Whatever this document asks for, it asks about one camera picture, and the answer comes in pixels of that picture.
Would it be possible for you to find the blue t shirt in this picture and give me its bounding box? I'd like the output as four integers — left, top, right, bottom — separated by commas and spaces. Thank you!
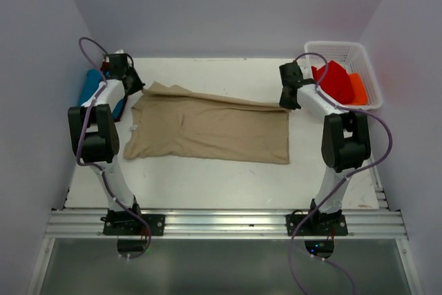
78, 69, 127, 122

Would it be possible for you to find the beige t shirt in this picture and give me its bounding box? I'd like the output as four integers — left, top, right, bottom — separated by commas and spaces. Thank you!
123, 82, 290, 164

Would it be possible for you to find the maroon t shirt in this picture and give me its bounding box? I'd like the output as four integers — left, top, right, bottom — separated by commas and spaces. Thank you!
101, 61, 128, 122

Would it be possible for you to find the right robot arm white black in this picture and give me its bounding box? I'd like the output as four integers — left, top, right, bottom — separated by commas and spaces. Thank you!
279, 61, 371, 236

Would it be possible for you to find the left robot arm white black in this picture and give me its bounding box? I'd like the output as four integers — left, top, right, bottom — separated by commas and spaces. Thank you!
68, 50, 144, 235

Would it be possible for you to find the red t shirt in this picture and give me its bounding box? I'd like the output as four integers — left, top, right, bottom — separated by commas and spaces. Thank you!
320, 61, 354, 104

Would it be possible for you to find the white plastic basket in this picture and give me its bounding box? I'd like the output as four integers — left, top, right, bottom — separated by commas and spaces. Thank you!
305, 41, 383, 109

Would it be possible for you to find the orange t shirt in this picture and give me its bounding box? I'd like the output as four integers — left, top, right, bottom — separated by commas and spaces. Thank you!
349, 73, 368, 106

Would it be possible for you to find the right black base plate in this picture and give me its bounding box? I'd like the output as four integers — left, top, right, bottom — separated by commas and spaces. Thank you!
285, 210, 349, 236

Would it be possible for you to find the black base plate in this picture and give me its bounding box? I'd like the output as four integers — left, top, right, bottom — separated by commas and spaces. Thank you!
285, 210, 349, 236
100, 213, 166, 236

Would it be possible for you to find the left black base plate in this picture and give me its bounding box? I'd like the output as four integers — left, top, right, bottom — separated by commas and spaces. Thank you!
100, 213, 166, 236

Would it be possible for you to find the aluminium mounting rail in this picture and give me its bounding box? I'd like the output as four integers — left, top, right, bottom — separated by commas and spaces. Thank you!
44, 209, 407, 240

